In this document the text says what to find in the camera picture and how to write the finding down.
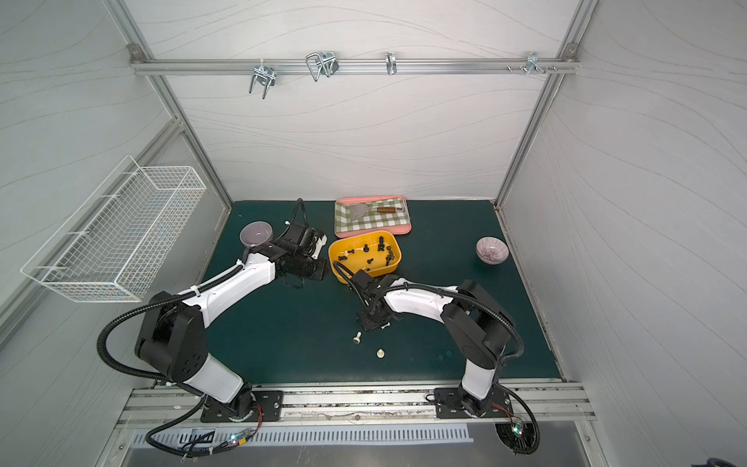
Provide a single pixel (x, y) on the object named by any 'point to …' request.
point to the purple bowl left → (256, 233)
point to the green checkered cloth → (373, 219)
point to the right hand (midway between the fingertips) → (369, 321)
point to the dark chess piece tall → (392, 257)
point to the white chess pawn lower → (380, 353)
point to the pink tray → (374, 201)
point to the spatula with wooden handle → (359, 209)
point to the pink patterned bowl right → (492, 250)
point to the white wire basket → (111, 246)
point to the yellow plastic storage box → (373, 252)
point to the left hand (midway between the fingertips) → (326, 270)
